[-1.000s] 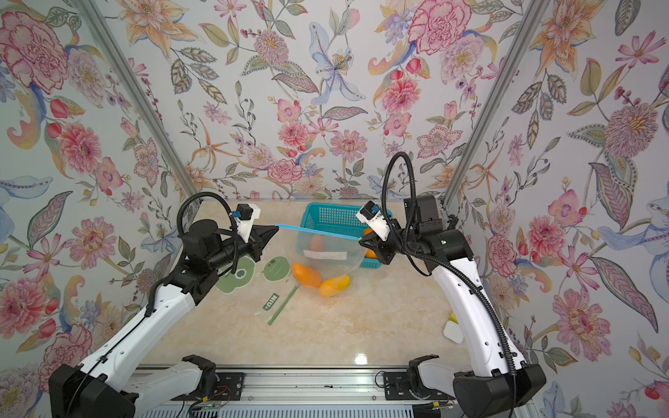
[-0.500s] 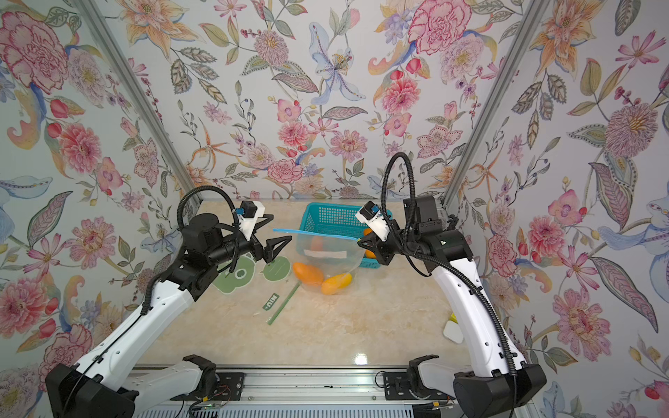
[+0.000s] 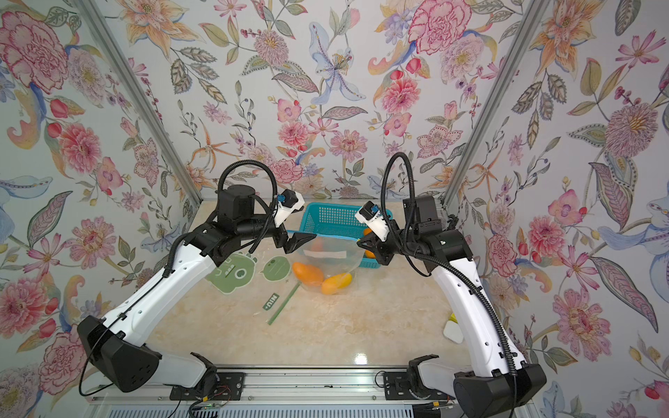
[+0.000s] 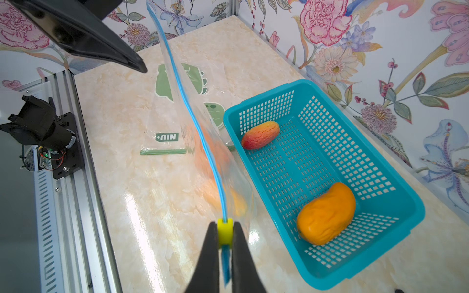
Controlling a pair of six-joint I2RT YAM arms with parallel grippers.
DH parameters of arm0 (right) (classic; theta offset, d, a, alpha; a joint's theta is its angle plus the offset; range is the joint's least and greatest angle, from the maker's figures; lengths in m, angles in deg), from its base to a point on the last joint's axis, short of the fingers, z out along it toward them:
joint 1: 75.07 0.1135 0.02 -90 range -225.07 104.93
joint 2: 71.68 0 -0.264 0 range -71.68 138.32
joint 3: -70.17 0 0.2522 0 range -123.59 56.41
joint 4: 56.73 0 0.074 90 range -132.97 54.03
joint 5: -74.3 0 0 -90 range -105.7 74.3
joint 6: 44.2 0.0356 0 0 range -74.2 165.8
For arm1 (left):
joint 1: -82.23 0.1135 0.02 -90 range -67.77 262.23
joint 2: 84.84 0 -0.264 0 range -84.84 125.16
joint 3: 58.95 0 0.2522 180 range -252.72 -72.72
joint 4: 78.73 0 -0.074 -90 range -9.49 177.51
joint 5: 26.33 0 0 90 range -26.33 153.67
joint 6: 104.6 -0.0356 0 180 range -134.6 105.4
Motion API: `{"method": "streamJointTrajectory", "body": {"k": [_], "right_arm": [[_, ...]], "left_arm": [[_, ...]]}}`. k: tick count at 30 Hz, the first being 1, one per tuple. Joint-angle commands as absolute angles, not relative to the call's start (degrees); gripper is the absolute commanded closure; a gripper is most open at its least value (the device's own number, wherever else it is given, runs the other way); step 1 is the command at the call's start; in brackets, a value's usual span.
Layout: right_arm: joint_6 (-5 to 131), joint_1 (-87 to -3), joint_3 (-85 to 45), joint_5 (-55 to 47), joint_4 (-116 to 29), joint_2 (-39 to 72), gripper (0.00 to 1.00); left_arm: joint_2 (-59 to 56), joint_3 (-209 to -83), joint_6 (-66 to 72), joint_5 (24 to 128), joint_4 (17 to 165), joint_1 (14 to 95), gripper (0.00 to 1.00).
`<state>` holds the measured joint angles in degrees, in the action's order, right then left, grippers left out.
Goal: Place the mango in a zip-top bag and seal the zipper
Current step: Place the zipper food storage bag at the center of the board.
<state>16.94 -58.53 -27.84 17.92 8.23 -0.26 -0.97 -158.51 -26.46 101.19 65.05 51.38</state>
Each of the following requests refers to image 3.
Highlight large orange mango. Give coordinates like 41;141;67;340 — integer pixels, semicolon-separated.
292;262;324;287

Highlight clear zip-top bag blue zipper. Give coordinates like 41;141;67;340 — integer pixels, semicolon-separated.
287;234;364;296

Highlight small yellow mango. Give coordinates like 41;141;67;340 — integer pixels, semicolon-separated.
321;273;353;295

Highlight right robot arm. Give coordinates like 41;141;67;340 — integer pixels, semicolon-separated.
355;196;546;417

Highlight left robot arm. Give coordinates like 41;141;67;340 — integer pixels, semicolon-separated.
78;185;315;399

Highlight teal plastic basket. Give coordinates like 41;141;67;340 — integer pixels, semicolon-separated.
299;202;379;268

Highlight white rounded box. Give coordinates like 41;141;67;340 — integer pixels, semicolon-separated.
443;320;464;344

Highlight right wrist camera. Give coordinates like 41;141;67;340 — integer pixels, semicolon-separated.
355;201;390;242

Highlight left aluminium corner post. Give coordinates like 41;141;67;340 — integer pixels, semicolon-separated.
73;0;203;207

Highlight aluminium corner post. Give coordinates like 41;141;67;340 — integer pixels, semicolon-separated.
73;0;203;207
443;0;549;212

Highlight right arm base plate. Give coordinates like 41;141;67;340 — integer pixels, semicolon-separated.
375;371;454;402

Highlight aluminium rail front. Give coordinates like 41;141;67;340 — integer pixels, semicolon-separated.
85;367;534;408

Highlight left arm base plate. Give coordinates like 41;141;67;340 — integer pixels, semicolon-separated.
169;372;247;402

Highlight right aluminium corner post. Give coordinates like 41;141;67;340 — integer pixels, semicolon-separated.
443;0;549;212

